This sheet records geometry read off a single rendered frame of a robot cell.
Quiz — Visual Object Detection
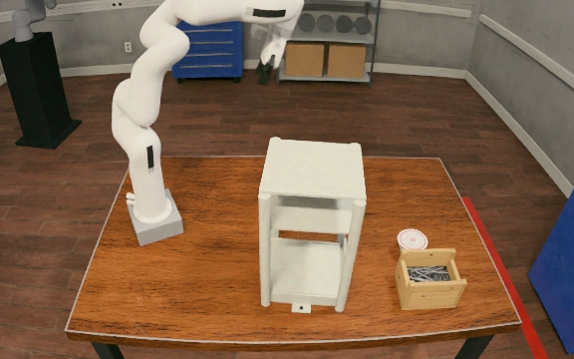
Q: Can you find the white shelving unit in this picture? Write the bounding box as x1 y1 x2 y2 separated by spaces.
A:
258 138 366 313

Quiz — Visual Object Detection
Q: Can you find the small wooden crate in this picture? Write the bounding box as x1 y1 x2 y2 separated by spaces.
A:
395 248 467 310

